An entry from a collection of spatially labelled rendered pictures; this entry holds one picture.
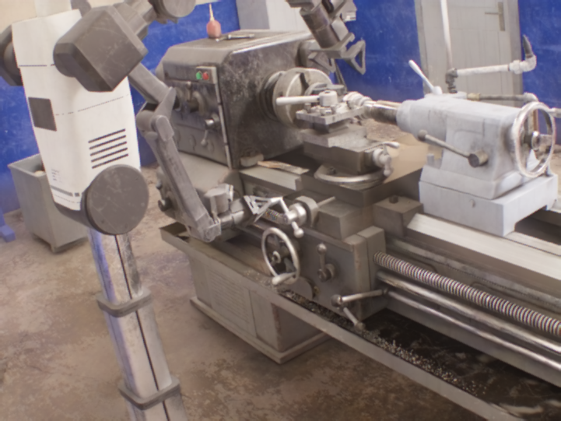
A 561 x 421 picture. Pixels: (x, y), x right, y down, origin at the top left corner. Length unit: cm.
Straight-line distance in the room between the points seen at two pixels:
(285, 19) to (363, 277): 439
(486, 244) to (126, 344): 101
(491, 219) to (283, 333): 128
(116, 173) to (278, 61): 153
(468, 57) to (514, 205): 402
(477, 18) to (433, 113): 372
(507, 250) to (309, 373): 128
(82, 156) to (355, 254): 101
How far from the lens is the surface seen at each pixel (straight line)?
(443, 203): 209
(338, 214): 210
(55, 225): 458
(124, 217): 145
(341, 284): 221
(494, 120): 198
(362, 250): 211
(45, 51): 135
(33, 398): 317
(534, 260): 184
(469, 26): 588
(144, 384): 168
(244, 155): 279
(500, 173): 200
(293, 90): 264
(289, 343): 299
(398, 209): 210
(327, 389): 279
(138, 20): 125
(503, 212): 195
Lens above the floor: 167
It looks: 22 degrees down
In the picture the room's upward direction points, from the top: 9 degrees counter-clockwise
